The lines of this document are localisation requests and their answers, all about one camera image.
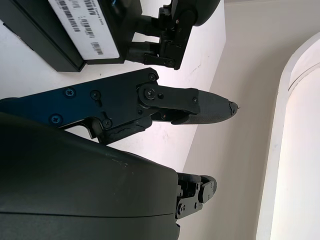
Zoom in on black box base with foam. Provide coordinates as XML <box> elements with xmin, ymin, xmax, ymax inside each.
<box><xmin>0</xmin><ymin>0</ymin><xmax>87</xmax><ymax>73</ymax></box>

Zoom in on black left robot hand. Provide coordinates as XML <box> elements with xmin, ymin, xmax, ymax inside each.
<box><xmin>123</xmin><ymin>0</ymin><xmax>221</xmax><ymax>71</ymax></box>

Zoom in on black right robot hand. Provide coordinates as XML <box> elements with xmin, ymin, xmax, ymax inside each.
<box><xmin>0</xmin><ymin>67</ymin><xmax>241</xmax><ymax>240</ymax></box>

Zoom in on white rounded panel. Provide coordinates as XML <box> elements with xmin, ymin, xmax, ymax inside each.
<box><xmin>254</xmin><ymin>32</ymin><xmax>320</xmax><ymax>240</ymax></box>

